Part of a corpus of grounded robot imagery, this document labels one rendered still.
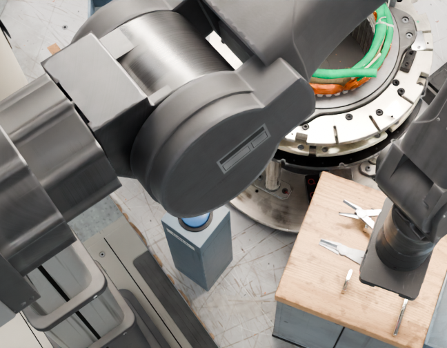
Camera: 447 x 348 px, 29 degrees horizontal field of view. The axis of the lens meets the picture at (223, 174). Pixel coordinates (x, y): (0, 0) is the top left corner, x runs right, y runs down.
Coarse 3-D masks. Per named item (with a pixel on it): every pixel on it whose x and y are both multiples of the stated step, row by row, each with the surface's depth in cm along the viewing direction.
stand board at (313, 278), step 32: (320, 192) 119; (352, 192) 118; (320, 224) 117; (352, 224) 117; (320, 256) 115; (288, 288) 114; (320, 288) 114; (352, 288) 114; (352, 320) 112; (384, 320) 112; (416, 320) 112
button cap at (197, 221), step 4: (200, 216) 120; (204, 216) 120; (208, 216) 120; (184, 220) 120; (188, 220) 120; (192, 220) 120; (196, 220) 120; (200, 220) 120; (204, 220) 120; (188, 224) 120; (192, 224) 120; (196, 224) 120; (200, 224) 120
